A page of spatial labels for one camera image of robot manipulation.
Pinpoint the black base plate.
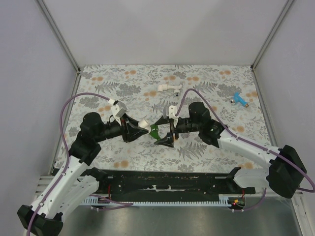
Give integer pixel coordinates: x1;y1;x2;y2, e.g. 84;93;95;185
53;168;256;200

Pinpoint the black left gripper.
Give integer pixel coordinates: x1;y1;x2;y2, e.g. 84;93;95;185
94;113;148;143

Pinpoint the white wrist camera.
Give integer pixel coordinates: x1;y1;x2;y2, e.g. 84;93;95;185
108;99;127;125
162;105;178;121

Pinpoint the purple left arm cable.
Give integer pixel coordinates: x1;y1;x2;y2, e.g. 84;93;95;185
27;92;135;236

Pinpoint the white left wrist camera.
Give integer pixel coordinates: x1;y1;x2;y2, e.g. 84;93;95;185
108;99;127;125

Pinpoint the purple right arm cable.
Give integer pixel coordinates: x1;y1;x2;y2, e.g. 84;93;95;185
176;88;315;212

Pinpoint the green faucet chrome knob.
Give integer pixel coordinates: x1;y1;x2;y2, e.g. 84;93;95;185
149;124;160;140

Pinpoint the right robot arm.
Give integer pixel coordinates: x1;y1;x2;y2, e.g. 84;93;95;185
155;102;307;199

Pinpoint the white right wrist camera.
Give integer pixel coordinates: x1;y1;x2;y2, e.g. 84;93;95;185
162;105;178;121

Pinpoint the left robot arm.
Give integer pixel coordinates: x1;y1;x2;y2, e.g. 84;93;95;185
17;112;151;236

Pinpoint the aluminium corner post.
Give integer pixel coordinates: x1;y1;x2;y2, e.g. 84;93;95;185
251;0;296;72
35;0;81;73

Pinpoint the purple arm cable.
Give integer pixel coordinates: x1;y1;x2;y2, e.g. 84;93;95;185
176;88;315;212
27;92;135;236

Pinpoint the aluminium left corner post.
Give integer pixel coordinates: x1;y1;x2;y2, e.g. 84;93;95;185
35;0;81;73

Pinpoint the aluminium right corner post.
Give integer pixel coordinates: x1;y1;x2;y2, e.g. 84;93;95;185
251;0;296;72

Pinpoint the white slotted cable duct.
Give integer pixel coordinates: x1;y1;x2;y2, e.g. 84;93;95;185
80;195;232;207

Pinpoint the blue faucet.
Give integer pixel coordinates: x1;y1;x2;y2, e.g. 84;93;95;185
230;92;249;108

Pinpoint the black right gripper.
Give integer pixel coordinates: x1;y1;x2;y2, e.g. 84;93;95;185
155;116;201;148

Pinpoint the white PVC elbow fitting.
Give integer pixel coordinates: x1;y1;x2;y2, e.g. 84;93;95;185
138;118;151;132

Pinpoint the white faucet with elbow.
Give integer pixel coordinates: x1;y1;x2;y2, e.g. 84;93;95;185
157;84;183;96

